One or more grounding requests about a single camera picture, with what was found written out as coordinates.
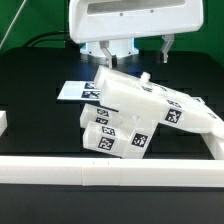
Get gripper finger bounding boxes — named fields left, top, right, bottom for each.
left=99, top=41, right=117, bottom=68
left=160, top=34, right=174, bottom=63

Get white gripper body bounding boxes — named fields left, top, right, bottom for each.
left=69, top=0, right=204, bottom=43

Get white chair back frame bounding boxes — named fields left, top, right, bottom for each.
left=94, top=66, right=224, bottom=139

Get white chair seat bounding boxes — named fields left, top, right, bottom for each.
left=122, top=115, right=158, bottom=159

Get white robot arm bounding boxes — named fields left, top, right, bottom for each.
left=68, top=0, right=204, bottom=65

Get thin grey rod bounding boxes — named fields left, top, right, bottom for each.
left=0, top=0, right=28, bottom=51

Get white left block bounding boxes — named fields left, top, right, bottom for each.
left=0, top=111, right=7, bottom=137

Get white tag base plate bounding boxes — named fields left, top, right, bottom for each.
left=57, top=81, right=100, bottom=101

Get black cable with connector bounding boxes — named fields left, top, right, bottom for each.
left=22, top=31, right=71, bottom=48

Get white right rail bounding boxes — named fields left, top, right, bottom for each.
left=202, top=133, right=224, bottom=160

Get white rail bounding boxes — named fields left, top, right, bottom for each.
left=0, top=156, right=224, bottom=187
left=202, top=133, right=224, bottom=160

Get white front rail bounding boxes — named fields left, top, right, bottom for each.
left=0, top=156, right=224, bottom=187

